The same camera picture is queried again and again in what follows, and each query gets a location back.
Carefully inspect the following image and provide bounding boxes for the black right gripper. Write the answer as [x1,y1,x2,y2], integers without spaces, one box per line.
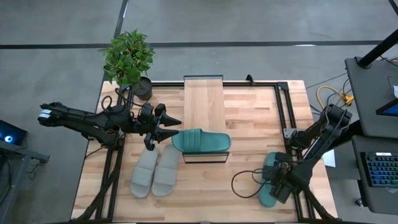
[264,152,301,205]

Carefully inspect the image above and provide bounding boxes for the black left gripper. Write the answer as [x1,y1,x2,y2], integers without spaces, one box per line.
[135,102,182,152]

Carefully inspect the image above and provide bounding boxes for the grey rubber slide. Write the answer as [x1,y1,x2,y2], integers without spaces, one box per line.
[151,143,182,197]
[129,146,160,199]

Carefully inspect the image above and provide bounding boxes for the black plant pot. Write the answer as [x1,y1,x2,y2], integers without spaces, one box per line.
[132,77,154,101]

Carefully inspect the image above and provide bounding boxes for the white paper sheet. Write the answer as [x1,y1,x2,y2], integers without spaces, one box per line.
[322,149,337,168]

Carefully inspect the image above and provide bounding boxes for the green leafy plant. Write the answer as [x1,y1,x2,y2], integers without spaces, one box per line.
[102,29,155,86]

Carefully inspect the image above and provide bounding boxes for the backlit keyboard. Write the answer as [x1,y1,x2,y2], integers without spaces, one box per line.
[360,151,398,188]

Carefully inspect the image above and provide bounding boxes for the tablet with blue screen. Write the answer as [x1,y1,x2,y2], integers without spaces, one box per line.
[375,98,398,118]

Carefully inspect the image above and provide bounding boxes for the grey metal cart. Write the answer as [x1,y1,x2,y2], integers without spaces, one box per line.
[0,139,50,224]

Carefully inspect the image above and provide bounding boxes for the black computer blue lights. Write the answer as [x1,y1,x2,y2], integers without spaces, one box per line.
[0,119,28,147]

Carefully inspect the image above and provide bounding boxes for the black pole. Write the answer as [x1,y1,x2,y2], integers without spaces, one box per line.
[357,29,398,68]

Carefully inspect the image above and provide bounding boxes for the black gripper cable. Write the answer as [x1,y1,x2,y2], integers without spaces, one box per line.
[231,169,272,199]

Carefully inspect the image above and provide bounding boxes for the wooden shelf black metal frame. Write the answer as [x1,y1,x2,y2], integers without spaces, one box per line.
[182,74,230,164]

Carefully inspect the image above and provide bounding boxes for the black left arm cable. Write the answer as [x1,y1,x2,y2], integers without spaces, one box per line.
[101,88,144,121]

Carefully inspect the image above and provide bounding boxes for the black aluminium table frame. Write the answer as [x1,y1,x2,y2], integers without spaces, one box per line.
[70,80,338,224]

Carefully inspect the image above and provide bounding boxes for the yellow cable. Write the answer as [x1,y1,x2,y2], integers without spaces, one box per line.
[316,86,354,110]

